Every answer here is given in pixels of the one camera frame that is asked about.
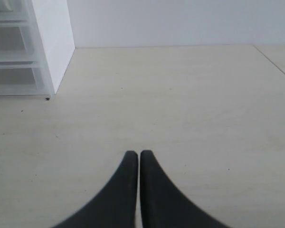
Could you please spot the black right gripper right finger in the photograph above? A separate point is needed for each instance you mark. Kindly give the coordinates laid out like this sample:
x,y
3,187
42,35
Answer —
x,y
163,205

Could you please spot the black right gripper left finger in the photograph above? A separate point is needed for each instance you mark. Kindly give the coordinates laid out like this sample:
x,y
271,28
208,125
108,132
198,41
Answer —
x,y
114,206

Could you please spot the clear bottom wide drawer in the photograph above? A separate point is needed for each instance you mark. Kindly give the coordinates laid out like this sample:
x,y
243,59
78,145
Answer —
x,y
21,81

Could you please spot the clear wide drawer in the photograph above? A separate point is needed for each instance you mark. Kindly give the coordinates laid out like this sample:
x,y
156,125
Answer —
x,y
16,43
21,81

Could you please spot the white plastic drawer cabinet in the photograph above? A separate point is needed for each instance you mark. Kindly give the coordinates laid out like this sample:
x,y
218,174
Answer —
x,y
50,26

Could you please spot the clear middle wide drawer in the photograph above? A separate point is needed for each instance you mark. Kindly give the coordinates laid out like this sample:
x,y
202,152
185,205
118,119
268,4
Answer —
x,y
16,43

